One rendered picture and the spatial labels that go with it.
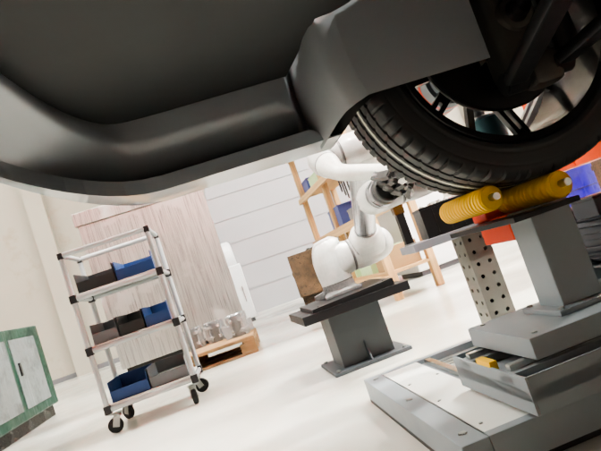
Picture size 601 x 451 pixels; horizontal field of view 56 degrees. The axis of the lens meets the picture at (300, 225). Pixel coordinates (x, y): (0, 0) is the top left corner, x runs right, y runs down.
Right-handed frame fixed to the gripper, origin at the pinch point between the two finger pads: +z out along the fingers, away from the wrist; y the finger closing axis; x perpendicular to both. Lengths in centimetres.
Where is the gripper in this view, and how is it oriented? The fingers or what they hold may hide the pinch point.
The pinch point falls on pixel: (406, 175)
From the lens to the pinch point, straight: 145.5
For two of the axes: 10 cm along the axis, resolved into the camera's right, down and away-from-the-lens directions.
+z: 1.2, -1.1, -9.9
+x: 4.3, -8.9, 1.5
